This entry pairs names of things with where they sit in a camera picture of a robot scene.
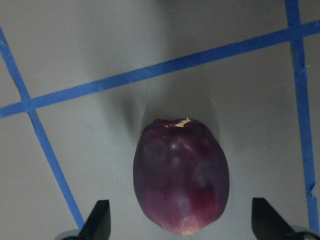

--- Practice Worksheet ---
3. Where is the dark red apple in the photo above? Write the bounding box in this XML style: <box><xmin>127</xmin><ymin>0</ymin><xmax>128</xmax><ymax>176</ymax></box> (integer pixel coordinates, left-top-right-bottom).
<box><xmin>133</xmin><ymin>118</ymin><xmax>230</xmax><ymax>236</ymax></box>

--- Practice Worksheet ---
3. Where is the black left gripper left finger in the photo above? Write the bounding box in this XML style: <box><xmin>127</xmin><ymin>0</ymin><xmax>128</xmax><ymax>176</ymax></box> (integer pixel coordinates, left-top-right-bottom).
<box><xmin>78</xmin><ymin>200</ymin><xmax>111</xmax><ymax>240</ymax></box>

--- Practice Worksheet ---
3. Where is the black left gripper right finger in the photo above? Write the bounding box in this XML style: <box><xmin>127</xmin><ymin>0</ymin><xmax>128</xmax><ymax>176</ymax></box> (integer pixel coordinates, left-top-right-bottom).
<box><xmin>251</xmin><ymin>197</ymin><xmax>296</xmax><ymax>240</ymax></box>

